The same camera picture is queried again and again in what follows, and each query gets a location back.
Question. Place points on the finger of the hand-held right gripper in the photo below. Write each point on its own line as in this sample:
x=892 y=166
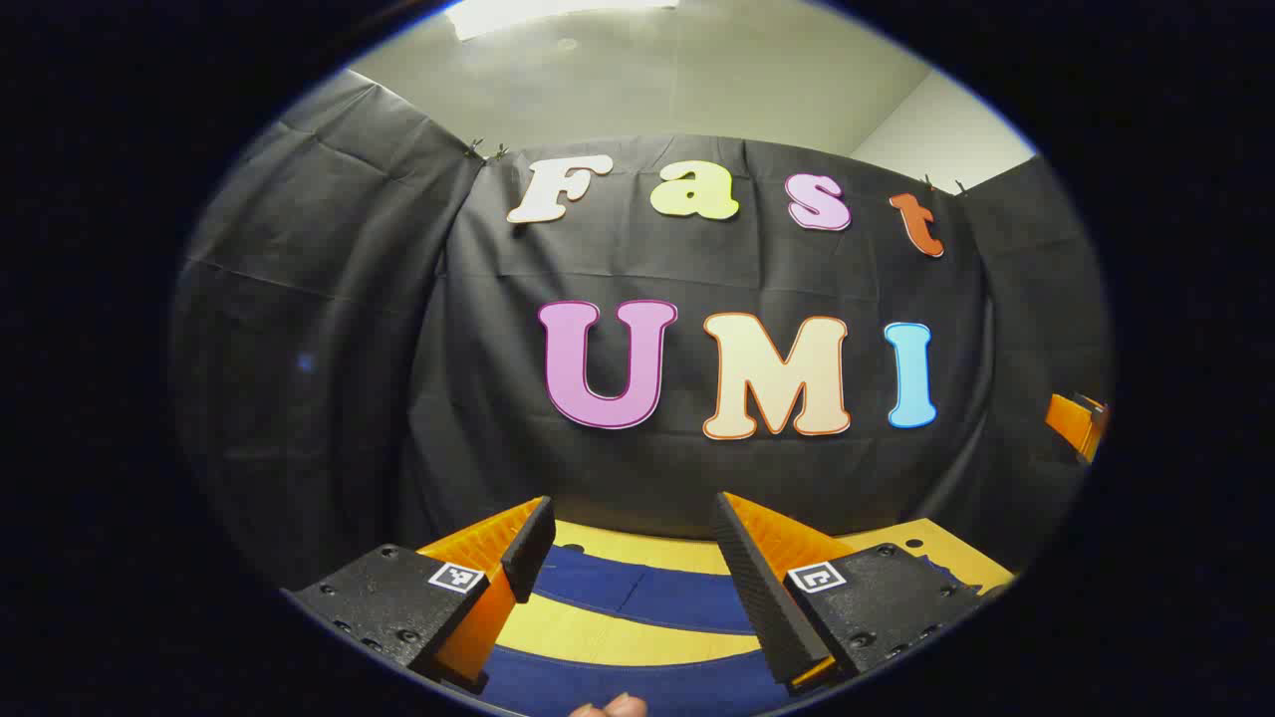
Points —
x=1074 y=423

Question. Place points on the black backdrop cloth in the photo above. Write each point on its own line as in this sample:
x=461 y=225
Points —
x=478 y=398

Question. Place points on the blue denim jeans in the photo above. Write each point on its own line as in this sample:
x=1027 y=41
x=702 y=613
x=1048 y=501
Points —
x=647 y=593

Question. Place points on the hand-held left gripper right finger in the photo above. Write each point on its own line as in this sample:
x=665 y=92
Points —
x=762 y=597

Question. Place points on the ceiling light panel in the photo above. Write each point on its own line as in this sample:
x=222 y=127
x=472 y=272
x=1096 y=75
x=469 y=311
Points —
x=558 y=15

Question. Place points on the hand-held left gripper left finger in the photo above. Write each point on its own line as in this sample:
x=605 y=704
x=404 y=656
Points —
x=528 y=548

